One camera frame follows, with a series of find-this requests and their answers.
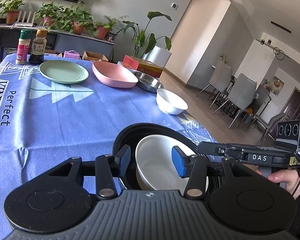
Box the soy sauce bottle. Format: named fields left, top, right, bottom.
left=29, top=28, right=48, bottom=65

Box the dark tv cabinet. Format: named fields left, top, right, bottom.
left=0, top=24, right=114, bottom=60

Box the white smooth bowl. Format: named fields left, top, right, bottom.
left=156, top=88, right=188, bottom=115

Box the pink spice shaker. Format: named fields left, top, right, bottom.
left=15, top=29, right=32, bottom=65

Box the green plate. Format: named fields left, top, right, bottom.
left=39, top=60, right=89, bottom=84

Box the pink square bowl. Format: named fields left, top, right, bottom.
left=92, top=61, right=139, bottom=89

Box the grey dining chair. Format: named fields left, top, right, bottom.
left=213, top=73, right=257, bottom=129

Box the potted plant terracotta pot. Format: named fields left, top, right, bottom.
left=1, top=0, right=26, bottom=25

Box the red cardboard box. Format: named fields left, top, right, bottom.
left=122, top=55, right=164, bottom=78

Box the black pot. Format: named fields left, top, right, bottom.
left=113, top=123, right=199, bottom=193

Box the stainless steel bowl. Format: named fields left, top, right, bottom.
left=133, top=71, right=164, bottom=94

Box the white router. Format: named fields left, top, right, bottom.
left=14, top=11, right=36, bottom=27

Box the blue patterned tablecloth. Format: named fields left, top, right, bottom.
left=0, top=54, right=213, bottom=239

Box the potted plant red pot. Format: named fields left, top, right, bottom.
left=94, top=15, right=129, bottom=40

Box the pink carton box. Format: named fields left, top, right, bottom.
left=63, top=50, right=80, bottom=60

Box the white ribbed bowl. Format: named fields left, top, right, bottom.
left=135, top=135, right=194, bottom=193

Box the large leafy floor plant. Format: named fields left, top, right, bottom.
left=117, top=11, right=172, bottom=58

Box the open brown cardboard box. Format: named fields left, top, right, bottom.
left=82, top=50, right=109, bottom=62

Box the person right hand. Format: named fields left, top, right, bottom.
left=255, top=168, right=300, bottom=200

